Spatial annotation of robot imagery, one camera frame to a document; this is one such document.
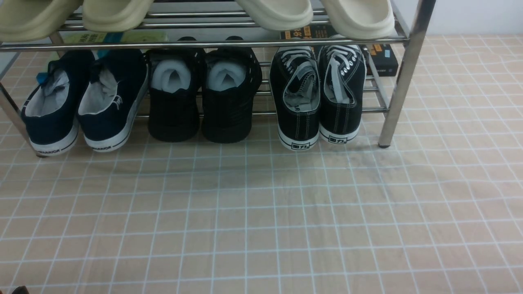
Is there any black canvas sneaker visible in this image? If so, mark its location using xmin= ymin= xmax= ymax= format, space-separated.
xmin=317 ymin=45 xmax=367 ymax=145
xmin=268 ymin=46 xmax=321 ymax=151

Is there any silver metal shoe rack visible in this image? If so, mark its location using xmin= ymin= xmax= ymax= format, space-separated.
xmin=1 ymin=0 xmax=435 ymax=158

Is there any black slip-on shoe right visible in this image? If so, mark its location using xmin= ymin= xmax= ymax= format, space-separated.
xmin=201 ymin=47 xmax=263 ymax=144

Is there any black slip-on shoe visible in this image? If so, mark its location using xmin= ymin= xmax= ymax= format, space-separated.
xmin=201 ymin=47 xmax=263 ymax=144
xmin=145 ymin=48 xmax=207 ymax=142

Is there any black slip-on shoe left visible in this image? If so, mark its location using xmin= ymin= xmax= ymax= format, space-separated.
xmin=145 ymin=48 xmax=207 ymax=142

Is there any cream slipper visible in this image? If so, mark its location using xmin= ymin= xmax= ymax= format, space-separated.
xmin=321 ymin=0 xmax=395 ymax=40
xmin=236 ymin=0 xmax=313 ymax=31

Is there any black box yellow text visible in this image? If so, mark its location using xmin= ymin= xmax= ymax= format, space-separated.
xmin=280 ymin=24 xmax=399 ymax=77

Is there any cream slipper far right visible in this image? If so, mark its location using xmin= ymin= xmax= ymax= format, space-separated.
xmin=321 ymin=0 xmax=395 ymax=40

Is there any navy sneaker white sole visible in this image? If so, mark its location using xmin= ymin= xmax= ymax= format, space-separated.
xmin=77 ymin=49 xmax=149 ymax=152

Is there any green yellow box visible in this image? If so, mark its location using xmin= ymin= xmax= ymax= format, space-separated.
xmin=49 ymin=30 xmax=169 ymax=44

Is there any beige slipper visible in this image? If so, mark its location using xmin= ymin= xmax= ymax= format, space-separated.
xmin=0 ymin=0 xmax=82 ymax=42
xmin=82 ymin=0 xmax=154 ymax=32

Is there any navy sneaker far left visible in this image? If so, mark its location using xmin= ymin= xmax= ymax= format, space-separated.
xmin=21 ymin=50 xmax=95 ymax=156

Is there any beige slipper far left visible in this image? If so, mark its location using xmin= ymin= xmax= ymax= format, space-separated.
xmin=0 ymin=0 xmax=82 ymax=42

